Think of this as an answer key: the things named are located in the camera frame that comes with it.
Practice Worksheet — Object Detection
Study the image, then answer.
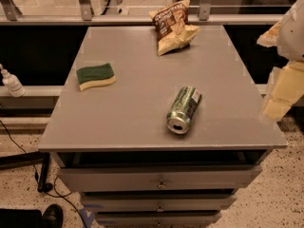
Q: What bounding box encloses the brown chip bag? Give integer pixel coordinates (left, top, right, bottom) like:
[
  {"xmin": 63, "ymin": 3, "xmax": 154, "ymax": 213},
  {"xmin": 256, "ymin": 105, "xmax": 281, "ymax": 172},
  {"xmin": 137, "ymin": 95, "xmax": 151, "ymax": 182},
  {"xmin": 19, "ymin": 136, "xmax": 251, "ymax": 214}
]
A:
[{"xmin": 149, "ymin": 0, "xmax": 200, "ymax": 56}]

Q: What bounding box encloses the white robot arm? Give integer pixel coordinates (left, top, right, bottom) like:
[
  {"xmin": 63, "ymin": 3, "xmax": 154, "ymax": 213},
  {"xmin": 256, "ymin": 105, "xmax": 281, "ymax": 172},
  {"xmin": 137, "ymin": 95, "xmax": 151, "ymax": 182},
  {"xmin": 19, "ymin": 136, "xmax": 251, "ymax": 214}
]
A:
[{"xmin": 257, "ymin": 0, "xmax": 304, "ymax": 121}]

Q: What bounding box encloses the green soda can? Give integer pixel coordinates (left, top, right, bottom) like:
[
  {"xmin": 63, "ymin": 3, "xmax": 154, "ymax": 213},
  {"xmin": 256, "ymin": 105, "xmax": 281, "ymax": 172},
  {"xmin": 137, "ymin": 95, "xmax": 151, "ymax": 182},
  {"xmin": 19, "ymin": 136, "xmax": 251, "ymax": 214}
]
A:
[{"xmin": 167, "ymin": 86, "xmax": 202, "ymax": 135}]

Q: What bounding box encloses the grey drawer cabinet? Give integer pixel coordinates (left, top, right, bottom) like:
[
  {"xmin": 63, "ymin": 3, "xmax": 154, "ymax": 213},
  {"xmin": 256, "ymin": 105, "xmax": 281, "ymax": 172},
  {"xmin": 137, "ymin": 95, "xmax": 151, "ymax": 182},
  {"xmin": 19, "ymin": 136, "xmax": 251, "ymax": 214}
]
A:
[{"xmin": 37, "ymin": 25, "xmax": 289, "ymax": 228}]

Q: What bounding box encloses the green yellow sponge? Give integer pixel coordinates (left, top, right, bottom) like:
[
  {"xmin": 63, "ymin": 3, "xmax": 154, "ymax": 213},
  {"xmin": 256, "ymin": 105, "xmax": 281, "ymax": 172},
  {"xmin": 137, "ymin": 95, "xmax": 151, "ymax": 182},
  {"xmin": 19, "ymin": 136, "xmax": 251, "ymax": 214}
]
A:
[{"xmin": 76, "ymin": 63, "xmax": 116, "ymax": 91}]

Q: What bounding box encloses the top grey drawer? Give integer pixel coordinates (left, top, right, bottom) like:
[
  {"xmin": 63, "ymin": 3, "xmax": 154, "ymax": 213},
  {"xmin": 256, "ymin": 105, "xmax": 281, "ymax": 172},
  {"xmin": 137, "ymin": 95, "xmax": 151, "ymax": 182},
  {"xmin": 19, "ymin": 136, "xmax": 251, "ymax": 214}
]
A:
[{"xmin": 58, "ymin": 165, "xmax": 262, "ymax": 192}]

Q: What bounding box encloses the grey drawer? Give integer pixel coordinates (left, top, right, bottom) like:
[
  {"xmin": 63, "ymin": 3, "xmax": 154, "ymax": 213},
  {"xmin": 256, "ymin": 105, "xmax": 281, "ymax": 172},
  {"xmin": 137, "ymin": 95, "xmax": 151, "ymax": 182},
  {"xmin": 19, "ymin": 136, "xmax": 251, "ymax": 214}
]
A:
[
  {"xmin": 58, "ymin": 165, "xmax": 262, "ymax": 192},
  {"xmin": 95, "ymin": 211, "xmax": 221, "ymax": 226},
  {"xmin": 82, "ymin": 194, "xmax": 236, "ymax": 212}
]

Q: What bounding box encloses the middle grey drawer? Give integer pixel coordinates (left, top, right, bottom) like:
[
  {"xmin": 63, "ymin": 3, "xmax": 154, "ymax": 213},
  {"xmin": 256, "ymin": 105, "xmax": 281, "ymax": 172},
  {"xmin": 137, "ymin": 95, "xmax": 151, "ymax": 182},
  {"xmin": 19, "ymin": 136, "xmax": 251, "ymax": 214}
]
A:
[{"xmin": 82, "ymin": 194, "xmax": 236, "ymax": 212}]

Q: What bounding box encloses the bottom grey drawer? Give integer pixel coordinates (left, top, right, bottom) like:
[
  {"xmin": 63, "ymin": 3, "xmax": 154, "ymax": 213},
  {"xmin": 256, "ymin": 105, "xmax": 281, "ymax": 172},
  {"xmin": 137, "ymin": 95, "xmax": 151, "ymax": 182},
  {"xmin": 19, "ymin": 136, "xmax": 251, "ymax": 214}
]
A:
[{"xmin": 95, "ymin": 211, "xmax": 221, "ymax": 226}]

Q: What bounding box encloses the white spray bottle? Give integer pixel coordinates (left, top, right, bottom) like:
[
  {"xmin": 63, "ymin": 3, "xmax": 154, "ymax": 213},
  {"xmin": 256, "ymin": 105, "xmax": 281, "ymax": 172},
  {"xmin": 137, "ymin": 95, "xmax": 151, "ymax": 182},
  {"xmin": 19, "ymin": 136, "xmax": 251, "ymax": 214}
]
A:
[{"xmin": 0, "ymin": 65, "xmax": 26, "ymax": 97}]

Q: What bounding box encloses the black shoe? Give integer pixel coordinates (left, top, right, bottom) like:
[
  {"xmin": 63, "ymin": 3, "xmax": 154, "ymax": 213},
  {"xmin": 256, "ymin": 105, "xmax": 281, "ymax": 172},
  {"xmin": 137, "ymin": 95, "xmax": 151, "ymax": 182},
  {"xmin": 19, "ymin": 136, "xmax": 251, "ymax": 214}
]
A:
[{"xmin": 42, "ymin": 204, "xmax": 64, "ymax": 228}]

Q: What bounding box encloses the black desk leg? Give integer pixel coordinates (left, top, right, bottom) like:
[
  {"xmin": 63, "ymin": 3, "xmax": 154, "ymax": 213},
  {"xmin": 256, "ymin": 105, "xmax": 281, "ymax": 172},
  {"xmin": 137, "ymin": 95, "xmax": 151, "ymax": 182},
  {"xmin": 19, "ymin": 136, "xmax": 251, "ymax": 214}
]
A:
[{"xmin": 0, "ymin": 151, "xmax": 53, "ymax": 193}]

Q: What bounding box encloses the metal window railing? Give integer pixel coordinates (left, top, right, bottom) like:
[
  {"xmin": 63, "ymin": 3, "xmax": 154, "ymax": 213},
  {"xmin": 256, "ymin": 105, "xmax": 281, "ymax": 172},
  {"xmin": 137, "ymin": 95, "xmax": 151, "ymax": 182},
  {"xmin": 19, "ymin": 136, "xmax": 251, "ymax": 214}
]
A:
[{"xmin": 0, "ymin": 0, "xmax": 286, "ymax": 26}]

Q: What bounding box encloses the black floor cable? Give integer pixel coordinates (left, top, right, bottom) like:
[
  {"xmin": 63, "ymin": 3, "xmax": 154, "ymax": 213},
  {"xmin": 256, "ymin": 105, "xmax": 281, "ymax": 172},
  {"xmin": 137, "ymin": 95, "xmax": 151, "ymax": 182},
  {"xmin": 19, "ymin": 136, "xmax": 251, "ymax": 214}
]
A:
[{"xmin": 0, "ymin": 119, "xmax": 89, "ymax": 228}]

